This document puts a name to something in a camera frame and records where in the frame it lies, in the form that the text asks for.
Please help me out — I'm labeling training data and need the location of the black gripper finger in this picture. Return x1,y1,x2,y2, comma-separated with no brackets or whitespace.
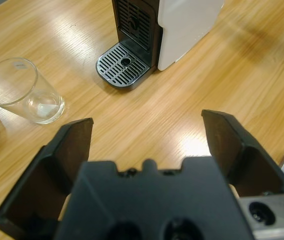
201,109,284,199
0,117,94,240

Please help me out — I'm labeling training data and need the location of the metal slotted drip tray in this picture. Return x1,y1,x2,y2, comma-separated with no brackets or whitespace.
96,41,150,91

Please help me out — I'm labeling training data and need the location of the white capsule coffee machine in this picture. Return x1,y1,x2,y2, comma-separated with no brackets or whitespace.
96,0,224,91

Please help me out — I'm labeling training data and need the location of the clear drinking glass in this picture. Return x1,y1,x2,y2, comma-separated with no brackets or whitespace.
0,57,66,125

